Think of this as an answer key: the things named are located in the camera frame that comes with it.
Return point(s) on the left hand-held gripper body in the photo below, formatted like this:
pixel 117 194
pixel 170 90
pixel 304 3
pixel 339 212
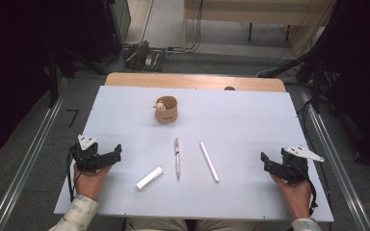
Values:
pixel 88 159

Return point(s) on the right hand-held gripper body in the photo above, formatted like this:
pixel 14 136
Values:
pixel 294 168

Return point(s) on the long white pen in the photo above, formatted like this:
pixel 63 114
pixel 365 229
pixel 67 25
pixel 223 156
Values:
pixel 209 162

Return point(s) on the brown pen cup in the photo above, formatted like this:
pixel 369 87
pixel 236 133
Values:
pixel 167 114

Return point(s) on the person's left hand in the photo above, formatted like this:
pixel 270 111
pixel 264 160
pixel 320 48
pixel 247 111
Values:
pixel 88 184

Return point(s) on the person's right hand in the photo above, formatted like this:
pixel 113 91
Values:
pixel 297 199

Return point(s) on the short white tube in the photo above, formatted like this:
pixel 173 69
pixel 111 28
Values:
pixel 149 177

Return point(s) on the black stand leg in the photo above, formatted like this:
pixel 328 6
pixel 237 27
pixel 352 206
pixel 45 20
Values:
pixel 316 89

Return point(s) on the person's legs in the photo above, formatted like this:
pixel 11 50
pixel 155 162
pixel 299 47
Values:
pixel 160 225

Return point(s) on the black bag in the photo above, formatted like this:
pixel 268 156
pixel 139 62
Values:
pixel 139 54

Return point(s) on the wooden table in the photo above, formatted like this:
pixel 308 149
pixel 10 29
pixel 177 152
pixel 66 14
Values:
pixel 192 82

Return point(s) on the black curtain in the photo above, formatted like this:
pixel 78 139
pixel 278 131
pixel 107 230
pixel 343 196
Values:
pixel 19 48
pixel 359 64

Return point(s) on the light wooden bench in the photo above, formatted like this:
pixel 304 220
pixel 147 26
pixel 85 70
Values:
pixel 253 12

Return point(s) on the metal floor rail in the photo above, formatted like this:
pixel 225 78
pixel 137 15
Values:
pixel 337 166
pixel 25 160

